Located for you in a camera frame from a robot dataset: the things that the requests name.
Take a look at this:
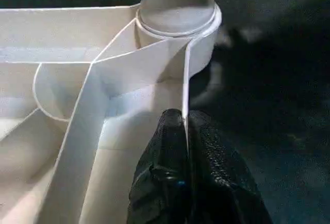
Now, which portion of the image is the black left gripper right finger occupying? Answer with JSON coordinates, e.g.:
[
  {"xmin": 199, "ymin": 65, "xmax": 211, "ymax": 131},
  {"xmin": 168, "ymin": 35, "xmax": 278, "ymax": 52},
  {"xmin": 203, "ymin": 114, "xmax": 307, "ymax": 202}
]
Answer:
[{"xmin": 187, "ymin": 109, "xmax": 271, "ymax": 224}]

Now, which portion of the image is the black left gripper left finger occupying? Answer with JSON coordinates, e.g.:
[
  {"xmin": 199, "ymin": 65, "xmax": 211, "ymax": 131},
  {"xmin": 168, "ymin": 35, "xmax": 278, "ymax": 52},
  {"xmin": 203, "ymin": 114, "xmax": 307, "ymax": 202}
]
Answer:
[{"xmin": 127, "ymin": 108, "xmax": 192, "ymax": 224}]

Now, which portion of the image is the white plastic table leg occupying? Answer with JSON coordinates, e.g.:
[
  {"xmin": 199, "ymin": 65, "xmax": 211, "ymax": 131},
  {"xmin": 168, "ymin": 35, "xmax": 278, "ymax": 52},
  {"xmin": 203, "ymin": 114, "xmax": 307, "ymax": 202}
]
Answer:
[{"xmin": 138, "ymin": 0, "xmax": 218, "ymax": 38}]

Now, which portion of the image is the black work mat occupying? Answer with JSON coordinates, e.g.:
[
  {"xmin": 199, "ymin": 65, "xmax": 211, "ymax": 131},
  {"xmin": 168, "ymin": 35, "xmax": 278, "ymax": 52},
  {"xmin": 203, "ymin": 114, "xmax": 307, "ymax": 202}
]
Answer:
[{"xmin": 0, "ymin": 0, "xmax": 330, "ymax": 224}]

